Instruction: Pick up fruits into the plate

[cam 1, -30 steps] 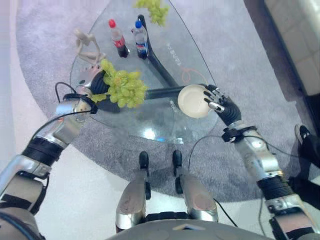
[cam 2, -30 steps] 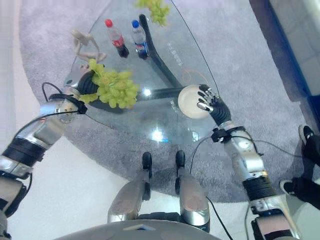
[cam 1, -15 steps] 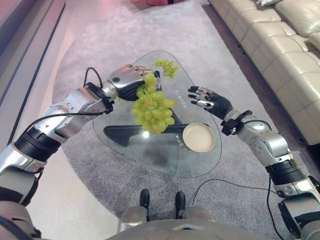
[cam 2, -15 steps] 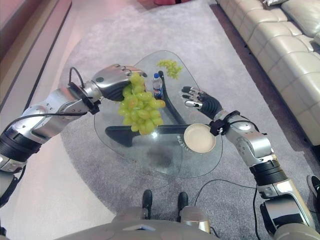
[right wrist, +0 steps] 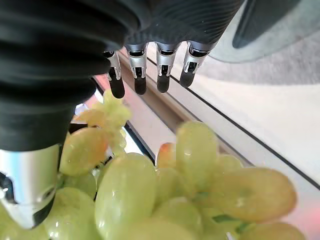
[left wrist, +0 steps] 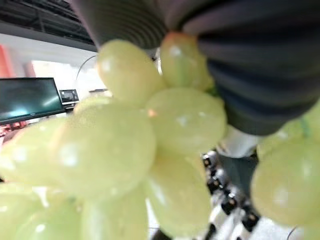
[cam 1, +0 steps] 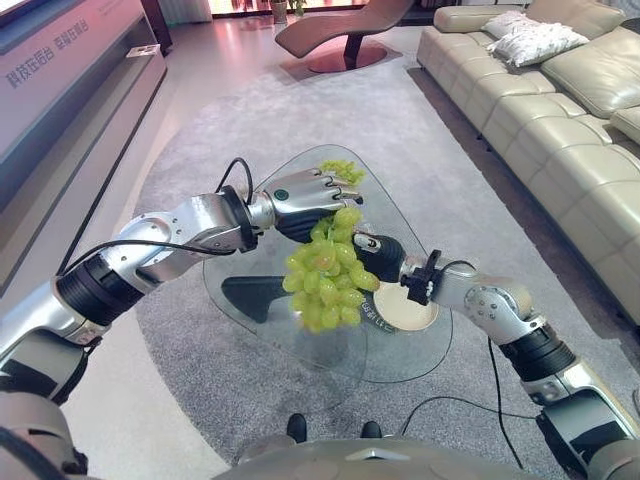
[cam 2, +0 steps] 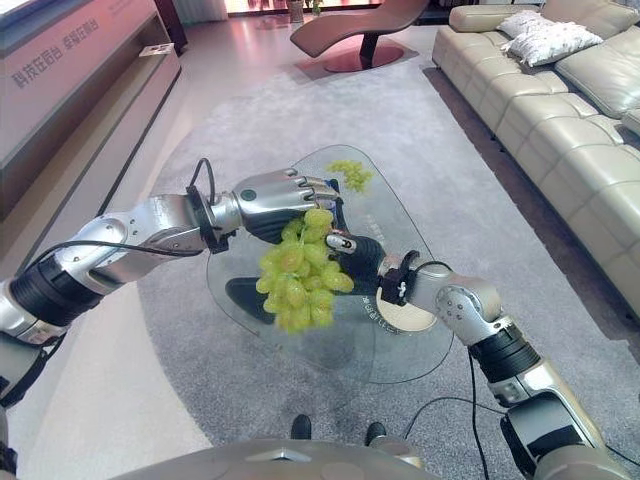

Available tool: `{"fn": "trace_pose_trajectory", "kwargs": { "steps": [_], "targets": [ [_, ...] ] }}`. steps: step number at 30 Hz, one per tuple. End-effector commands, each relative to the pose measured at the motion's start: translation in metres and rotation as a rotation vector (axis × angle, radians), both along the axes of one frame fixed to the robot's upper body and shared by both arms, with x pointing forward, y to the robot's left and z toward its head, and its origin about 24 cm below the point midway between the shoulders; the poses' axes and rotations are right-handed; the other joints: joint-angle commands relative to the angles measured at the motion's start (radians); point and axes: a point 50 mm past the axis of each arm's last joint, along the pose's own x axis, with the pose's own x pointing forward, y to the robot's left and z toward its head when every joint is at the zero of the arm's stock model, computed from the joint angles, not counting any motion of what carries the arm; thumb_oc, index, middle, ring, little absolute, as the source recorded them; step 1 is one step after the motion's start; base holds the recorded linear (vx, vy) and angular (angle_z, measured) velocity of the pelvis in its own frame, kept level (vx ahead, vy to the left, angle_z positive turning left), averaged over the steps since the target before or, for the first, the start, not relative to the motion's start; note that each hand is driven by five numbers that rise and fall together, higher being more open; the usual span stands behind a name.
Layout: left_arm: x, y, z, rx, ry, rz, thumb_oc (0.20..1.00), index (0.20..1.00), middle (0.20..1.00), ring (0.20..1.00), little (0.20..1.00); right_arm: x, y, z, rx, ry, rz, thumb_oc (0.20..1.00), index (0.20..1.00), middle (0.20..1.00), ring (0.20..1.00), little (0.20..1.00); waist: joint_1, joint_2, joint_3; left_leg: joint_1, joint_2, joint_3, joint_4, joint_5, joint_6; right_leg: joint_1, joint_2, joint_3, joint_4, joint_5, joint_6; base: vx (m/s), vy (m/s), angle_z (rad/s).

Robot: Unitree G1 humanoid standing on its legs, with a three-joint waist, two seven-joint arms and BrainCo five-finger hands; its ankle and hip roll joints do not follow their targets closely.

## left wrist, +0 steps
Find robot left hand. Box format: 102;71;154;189
72;0;320;234

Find green grape bunch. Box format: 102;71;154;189
0;31;320;240

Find black computer monitor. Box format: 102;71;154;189
0;77;66;126

